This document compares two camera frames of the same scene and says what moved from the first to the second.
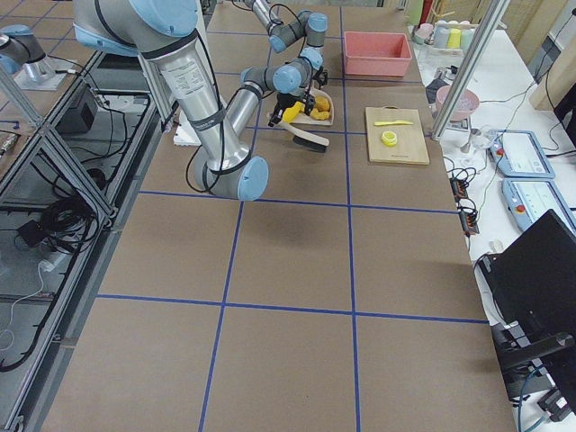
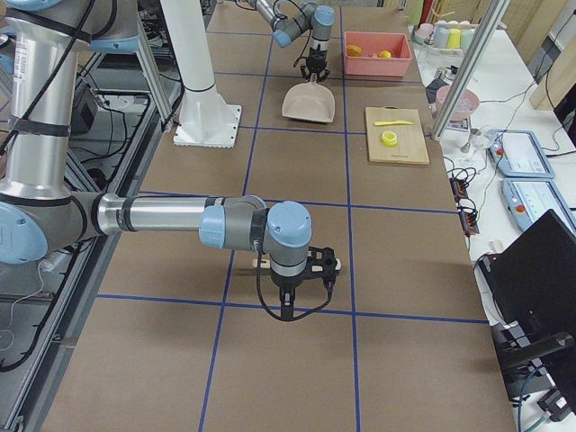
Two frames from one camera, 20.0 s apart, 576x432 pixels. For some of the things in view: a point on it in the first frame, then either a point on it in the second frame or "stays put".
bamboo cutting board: [410, 146] stays put
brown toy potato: [321, 103] to [353, 50]
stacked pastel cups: [453, 34] stays put
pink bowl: [467, 104] stays put
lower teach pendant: [527, 200] stays put
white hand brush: [310, 142] to [266, 264]
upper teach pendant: [520, 154] stays put
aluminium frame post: [491, 19] stays put
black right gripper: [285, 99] to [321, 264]
